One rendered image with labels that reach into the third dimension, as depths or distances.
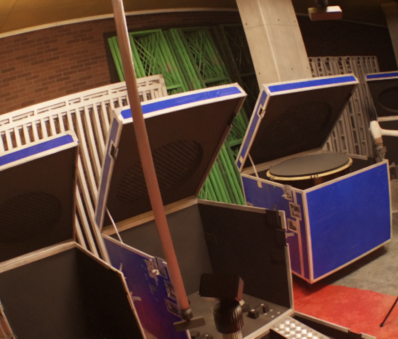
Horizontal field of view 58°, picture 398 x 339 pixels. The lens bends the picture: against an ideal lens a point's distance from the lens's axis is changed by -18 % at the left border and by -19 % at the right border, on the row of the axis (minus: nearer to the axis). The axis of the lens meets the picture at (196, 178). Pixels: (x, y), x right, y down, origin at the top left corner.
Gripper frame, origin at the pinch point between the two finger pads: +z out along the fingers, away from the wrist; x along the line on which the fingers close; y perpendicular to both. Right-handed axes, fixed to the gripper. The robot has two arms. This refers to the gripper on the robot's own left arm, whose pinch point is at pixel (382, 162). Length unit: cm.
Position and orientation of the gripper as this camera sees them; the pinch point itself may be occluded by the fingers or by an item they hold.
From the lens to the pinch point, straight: 376.9
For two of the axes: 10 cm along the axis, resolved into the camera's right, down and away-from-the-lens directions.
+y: 2.7, -0.5, -9.6
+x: 9.3, -2.5, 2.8
